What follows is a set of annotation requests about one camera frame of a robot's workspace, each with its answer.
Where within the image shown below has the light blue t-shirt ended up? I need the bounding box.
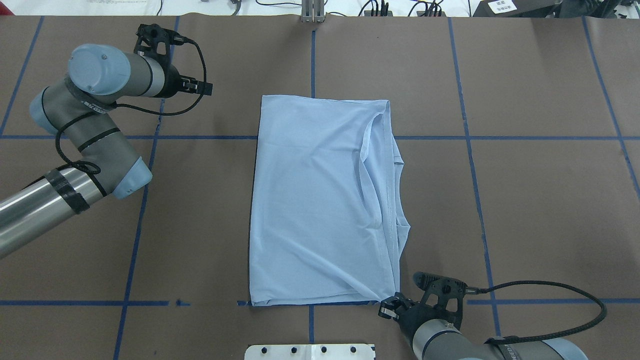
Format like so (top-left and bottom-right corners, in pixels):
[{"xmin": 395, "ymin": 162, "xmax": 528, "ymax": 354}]
[{"xmin": 248, "ymin": 95, "xmax": 410, "ymax": 306}]

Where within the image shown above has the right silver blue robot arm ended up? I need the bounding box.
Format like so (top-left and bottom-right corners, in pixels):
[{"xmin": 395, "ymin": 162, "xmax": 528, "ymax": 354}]
[{"xmin": 378, "ymin": 292, "xmax": 588, "ymax": 360}]

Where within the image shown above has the aluminium frame post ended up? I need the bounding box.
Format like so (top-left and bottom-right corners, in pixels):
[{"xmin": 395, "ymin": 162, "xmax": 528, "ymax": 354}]
[{"xmin": 301, "ymin": 0, "xmax": 326, "ymax": 24}]

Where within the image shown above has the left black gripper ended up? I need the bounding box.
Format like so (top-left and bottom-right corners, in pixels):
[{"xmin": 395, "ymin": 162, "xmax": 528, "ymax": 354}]
[{"xmin": 162, "ymin": 64, "xmax": 213, "ymax": 98}]

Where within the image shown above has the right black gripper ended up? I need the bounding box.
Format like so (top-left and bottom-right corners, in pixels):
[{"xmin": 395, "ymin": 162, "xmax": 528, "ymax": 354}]
[{"xmin": 378, "ymin": 296, "xmax": 448, "ymax": 346}]

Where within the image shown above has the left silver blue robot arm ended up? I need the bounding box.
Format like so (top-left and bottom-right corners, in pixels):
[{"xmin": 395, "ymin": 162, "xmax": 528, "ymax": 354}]
[{"xmin": 0, "ymin": 44, "xmax": 213, "ymax": 258}]

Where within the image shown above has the black box with label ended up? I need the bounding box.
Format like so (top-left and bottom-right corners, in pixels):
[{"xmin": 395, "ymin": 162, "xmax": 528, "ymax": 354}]
[{"xmin": 471, "ymin": 0, "xmax": 563, "ymax": 18}]

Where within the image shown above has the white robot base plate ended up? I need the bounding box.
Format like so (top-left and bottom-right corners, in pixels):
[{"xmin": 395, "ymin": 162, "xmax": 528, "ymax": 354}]
[{"xmin": 244, "ymin": 343, "xmax": 377, "ymax": 360}]

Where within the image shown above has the grey orange usb hub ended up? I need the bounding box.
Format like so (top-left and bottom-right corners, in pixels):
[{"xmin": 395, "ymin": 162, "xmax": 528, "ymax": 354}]
[
  {"xmin": 358, "ymin": 0, "xmax": 393, "ymax": 18},
  {"xmin": 407, "ymin": 0, "xmax": 446, "ymax": 18}
]

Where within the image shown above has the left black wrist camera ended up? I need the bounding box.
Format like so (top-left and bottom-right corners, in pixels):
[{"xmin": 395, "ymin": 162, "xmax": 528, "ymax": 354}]
[{"xmin": 134, "ymin": 23, "xmax": 195, "ymax": 68}]

